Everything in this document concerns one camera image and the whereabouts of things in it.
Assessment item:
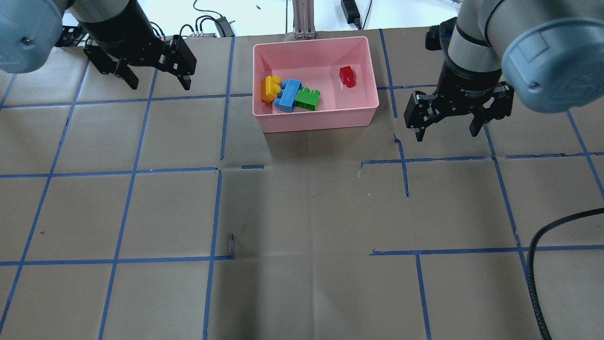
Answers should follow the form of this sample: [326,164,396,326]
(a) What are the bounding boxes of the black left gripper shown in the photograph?
[83,14,197,91]

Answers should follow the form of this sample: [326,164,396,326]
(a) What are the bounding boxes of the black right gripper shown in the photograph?
[405,24,515,142]

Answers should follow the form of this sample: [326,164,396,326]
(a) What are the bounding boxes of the red toy block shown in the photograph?
[339,65,356,88]

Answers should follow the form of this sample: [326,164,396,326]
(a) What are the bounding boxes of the yellow toy block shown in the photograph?
[260,75,281,103]

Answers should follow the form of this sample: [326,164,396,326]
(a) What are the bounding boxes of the blue toy block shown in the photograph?
[273,79,302,112]

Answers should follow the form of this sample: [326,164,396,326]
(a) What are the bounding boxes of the green toy block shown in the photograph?
[294,87,321,111]

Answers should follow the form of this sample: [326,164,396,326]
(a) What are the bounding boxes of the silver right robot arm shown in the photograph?
[403,0,604,142]

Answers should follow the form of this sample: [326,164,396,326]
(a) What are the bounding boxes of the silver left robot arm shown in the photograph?
[0,0,197,91]

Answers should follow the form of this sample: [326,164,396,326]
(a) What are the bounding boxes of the pink plastic box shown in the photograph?
[252,36,379,133]

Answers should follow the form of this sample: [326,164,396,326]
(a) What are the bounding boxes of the black power adapter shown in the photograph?
[214,17,235,37]

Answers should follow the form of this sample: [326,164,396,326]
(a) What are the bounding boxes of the aluminium frame post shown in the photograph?
[293,0,316,40]

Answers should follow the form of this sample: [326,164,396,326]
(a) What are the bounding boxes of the black braided cable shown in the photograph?
[526,207,604,340]

